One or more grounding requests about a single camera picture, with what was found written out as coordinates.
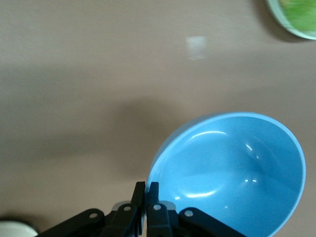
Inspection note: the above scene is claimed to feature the blue bowl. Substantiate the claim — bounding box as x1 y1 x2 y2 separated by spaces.
145 111 307 237

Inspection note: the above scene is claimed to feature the pale green plate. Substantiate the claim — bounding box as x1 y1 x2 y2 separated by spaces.
266 0 316 41

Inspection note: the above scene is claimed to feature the green lettuce leaf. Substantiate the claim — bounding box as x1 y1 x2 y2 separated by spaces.
279 0 316 32

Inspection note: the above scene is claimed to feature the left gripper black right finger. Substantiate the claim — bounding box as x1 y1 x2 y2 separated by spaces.
146 182 248 237

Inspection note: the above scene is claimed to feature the white toaster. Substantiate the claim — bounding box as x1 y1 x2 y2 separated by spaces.
0 220 39 237

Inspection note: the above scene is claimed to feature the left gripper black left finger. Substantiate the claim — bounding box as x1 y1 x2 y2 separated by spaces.
37 181 147 237

